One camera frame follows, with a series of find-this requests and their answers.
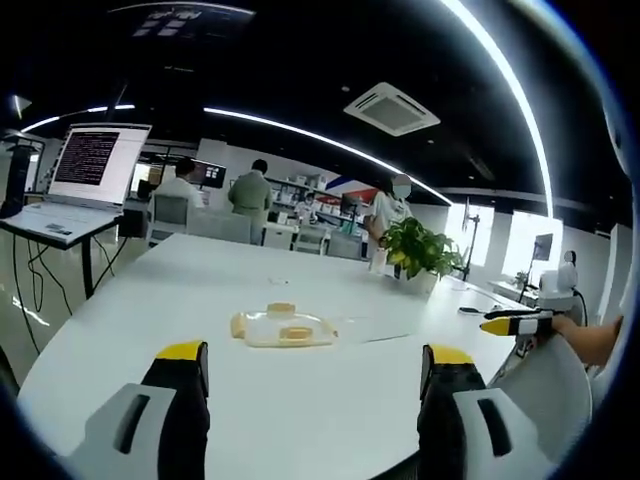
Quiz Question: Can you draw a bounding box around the black hanging cable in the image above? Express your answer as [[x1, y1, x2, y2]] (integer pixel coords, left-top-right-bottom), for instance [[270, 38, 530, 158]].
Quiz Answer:
[[10, 234, 71, 354]]

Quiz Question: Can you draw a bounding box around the dark computer monitor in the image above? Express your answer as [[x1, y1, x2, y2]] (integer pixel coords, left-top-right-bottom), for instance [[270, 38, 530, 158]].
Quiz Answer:
[[192, 160, 228, 190]]

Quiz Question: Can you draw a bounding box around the open white laptop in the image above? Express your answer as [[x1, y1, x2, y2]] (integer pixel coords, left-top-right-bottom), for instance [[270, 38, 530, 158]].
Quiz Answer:
[[0, 122, 153, 247]]

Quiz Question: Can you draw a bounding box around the ceiling air conditioner vent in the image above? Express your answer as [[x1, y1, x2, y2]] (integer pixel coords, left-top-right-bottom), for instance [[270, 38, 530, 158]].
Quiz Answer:
[[343, 81, 442, 138]]

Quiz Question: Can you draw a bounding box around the clear plastic bag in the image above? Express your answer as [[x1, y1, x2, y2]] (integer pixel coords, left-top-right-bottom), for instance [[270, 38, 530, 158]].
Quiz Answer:
[[230, 308, 341, 349]]

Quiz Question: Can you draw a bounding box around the grey mesh office chair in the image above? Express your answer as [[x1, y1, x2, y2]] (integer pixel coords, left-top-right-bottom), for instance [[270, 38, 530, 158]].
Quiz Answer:
[[148, 192, 191, 247]]

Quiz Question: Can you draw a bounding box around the short ceiling light strip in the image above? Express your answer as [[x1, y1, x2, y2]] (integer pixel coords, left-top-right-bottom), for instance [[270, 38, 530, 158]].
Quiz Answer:
[[20, 103, 137, 134]]

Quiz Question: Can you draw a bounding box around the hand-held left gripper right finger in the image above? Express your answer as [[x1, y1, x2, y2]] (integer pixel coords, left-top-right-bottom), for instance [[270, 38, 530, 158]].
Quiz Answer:
[[416, 343, 557, 480]]

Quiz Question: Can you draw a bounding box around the small monitor on stand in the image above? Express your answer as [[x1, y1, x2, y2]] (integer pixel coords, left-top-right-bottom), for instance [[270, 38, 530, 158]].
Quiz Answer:
[[533, 232, 555, 274]]

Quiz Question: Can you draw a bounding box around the black-legged laptop stand table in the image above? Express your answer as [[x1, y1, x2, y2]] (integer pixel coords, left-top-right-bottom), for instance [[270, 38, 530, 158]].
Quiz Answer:
[[0, 218, 125, 301]]

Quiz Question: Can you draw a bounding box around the green potted plant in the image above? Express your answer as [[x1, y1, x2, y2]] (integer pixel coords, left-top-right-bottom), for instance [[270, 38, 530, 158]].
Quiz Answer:
[[378, 216, 466, 281]]

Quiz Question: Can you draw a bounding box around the white plant pot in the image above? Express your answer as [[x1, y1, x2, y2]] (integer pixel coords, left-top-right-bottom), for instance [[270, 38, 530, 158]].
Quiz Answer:
[[399, 268, 440, 296]]

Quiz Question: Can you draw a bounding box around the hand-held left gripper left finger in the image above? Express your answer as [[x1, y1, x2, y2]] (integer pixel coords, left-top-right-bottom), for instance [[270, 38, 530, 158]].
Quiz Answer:
[[64, 340, 212, 480]]

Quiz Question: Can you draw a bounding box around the long ceiling light strip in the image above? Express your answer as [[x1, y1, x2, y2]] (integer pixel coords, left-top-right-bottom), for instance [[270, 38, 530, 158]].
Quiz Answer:
[[203, 106, 454, 205]]

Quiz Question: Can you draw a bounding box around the curved ceiling light strip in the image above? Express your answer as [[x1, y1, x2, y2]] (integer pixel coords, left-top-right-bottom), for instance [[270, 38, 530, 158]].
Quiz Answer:
[[442, 0, 557, 220]]

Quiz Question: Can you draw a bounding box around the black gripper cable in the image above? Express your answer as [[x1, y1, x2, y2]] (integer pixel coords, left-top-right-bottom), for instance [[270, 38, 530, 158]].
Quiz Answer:
[[574, 285, 591, 324]]

